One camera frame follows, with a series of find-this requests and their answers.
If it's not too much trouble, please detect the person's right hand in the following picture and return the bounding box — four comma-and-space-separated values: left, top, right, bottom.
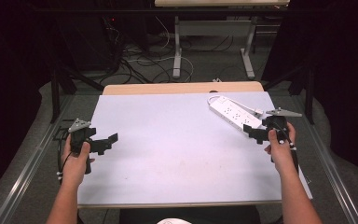
264, 121, 297, 175

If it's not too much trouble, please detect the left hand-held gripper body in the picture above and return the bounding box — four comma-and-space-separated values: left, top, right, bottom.
67, 118, 97, 175

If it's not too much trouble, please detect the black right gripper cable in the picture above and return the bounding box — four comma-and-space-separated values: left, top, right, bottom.
271, 120, 300, 175

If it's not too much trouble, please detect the black horizontal bar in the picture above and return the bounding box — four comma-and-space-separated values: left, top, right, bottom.
33, 7, 293, 15

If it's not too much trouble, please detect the white desk with metal legs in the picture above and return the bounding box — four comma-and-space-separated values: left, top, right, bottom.
154, 0, 291, 80

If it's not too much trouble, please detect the black floor cable bundle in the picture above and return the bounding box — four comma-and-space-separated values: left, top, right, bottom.
101, 17, 176, 86

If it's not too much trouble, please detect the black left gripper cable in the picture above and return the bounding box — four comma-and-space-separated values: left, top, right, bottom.
53, 119, 76, 185

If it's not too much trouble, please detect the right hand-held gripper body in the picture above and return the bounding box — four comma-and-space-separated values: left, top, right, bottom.
261, 107, 303, 163

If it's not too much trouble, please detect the person's left hand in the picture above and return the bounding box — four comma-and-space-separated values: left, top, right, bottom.
61, 134, 96, 189

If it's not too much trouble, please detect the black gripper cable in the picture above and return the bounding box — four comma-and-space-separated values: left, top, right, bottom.
53, 119, 76, 185
271, 120, 300, 175

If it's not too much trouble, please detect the aluminium rail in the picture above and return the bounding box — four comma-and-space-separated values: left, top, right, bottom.
290, 94, 358, 224
0, 94, 76, 224

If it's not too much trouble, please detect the white power strip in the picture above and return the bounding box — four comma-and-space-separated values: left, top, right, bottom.
209, 95, 265, 133

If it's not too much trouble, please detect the white table mat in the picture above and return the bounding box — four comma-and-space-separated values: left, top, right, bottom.
76, 91, 313, 207

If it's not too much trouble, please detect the person's dark clothing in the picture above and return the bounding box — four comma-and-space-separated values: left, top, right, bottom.
118, 204, 262, 224

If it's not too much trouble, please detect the white power strip cable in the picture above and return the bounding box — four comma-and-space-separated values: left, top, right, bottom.
206, 94, 265, 116

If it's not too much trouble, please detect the white floor cable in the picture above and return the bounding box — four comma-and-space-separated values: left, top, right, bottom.
126, 55, 196, 84

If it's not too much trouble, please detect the dark equipment box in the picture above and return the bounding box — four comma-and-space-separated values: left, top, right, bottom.
55, 14, 123, 73

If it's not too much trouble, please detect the black metal stand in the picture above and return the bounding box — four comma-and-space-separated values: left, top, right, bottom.
262, 61, 316, 126
49, 61, 105, 124

